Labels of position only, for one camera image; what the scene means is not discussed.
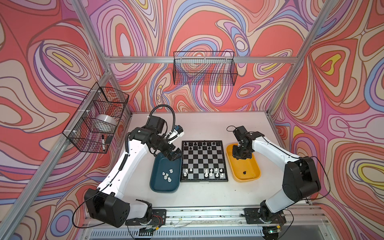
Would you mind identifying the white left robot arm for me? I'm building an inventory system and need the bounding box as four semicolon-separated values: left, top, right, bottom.
84;125;184;228

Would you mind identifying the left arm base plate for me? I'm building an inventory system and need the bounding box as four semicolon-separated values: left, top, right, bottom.
125;209;167;227

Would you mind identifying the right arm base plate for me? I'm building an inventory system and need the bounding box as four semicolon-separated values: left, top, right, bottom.
241;208;287;225

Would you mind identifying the yellow plastic tray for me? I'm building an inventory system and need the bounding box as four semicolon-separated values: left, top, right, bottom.
226;144;261;183

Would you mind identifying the black wire basket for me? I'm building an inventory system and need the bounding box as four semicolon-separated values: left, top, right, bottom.
63;83;129;154
173;50;238;86

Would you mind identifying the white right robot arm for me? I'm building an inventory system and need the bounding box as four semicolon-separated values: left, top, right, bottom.
232;126;321;223

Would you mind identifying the silver tape roll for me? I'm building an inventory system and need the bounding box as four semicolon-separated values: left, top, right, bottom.
96;114;118;125

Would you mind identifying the black wire basket left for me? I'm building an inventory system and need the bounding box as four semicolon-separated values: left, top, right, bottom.
63;83;129;154

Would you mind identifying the black marker pen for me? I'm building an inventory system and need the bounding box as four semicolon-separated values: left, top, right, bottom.
102;135;106;152

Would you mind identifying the teal plastic tray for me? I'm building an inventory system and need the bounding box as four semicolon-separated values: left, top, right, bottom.
150;153;182;194

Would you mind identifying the black wire basket back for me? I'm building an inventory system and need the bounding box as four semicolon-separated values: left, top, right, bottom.
173;50;238;86

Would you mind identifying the black white chess board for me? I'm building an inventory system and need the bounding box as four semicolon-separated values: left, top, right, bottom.
180;140;229;182

